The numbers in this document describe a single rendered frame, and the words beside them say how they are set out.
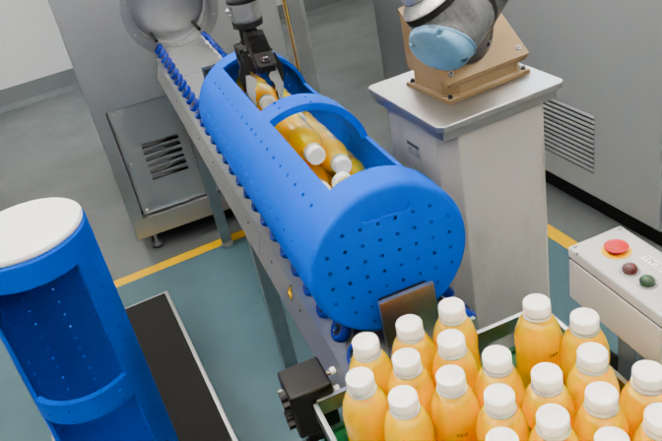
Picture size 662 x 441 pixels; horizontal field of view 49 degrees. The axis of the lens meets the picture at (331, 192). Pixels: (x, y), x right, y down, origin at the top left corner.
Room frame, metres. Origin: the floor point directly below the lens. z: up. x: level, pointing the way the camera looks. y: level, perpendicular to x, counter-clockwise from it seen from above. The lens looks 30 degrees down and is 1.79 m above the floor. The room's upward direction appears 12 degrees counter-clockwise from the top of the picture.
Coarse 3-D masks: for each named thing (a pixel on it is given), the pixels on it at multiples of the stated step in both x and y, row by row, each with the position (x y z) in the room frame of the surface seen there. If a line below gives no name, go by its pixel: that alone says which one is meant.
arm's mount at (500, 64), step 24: (504, 24) 1.54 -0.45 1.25; (408, 48) 1.53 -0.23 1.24; (504, 48) 1.48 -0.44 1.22; (432, 72) 1.45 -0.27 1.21; (456, 72) 1.42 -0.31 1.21; (480, 72) 1.43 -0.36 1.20; (504, 72) 1.46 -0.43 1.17; (528, 72) 1.48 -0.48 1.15; (432, 96) 1.45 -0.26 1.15; (456, 96) 1.41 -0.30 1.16
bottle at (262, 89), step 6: (252, 72) 1.78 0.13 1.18; (258, 78) 1.73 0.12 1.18; (240, 84) 1.75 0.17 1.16; (258, 84) 1.68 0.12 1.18; (264, 84) 1.68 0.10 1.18; (258, 90) 1.66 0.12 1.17; (264, 90) 1.65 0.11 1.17; (270, 90) 1.66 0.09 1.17; (258, 96) 1.64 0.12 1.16; (258, 102) 1.63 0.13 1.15; (258, 108) 1.65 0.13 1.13
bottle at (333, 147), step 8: (320, 128) 1.45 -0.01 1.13; (320, 136) 1.41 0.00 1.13; (328, 136) 1.40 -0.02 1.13; (328, 144) 1.37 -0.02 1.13; (336, 144) 1.36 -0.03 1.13; (328, 152) 1.35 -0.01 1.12; (336, 152) 1.34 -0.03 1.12; (344, 152) 1.35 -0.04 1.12; (328, 160) 1.34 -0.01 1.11; (328, 168) 1.34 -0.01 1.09
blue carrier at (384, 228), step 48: (240, 96) 1.53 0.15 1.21; (288, 96) 1.42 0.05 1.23; (240, 144) 1.38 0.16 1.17; (288, 144) 1.22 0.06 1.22; (288, 192) 1.10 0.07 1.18; (336, 192) 1.00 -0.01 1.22; (384, 192) 0.97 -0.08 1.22; (432, 192) 0.99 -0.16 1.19; (288, 240) 1.05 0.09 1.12; (336, 240) 0.95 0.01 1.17; (384, 240) 0.97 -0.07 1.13; (432, 240) 0.99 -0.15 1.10; (336, 288) 0.94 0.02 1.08; (384, 288) 0.97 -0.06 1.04
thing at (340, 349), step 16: (160, 64) 2.86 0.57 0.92; (192, 112) 2.24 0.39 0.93; (208, 144) 1.98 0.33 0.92; (240, 192) 1.63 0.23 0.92; (256, 224) 1.47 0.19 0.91; (288, 272) 1.24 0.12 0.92; (304, 304) 1.13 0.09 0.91; (320, 320) 1.06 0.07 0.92; (352, 336) 0.97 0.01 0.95; (336, 352) 0.97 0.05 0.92
